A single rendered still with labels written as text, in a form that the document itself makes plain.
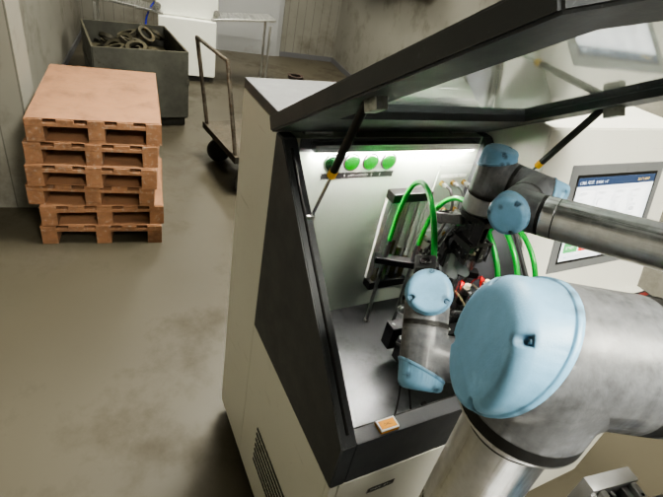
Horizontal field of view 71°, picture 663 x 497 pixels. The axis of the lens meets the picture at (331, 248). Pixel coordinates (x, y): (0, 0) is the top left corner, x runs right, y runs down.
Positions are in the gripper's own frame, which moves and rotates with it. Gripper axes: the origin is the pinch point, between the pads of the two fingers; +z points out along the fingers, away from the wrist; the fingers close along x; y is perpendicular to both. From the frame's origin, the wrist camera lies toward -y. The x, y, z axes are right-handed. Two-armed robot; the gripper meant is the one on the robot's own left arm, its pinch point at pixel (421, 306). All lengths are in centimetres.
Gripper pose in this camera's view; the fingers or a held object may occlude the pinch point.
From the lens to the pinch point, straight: 110.9
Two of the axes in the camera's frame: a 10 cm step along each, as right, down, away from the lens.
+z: 1.5, 2.5, 9.6
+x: 9.9, 0.5, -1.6
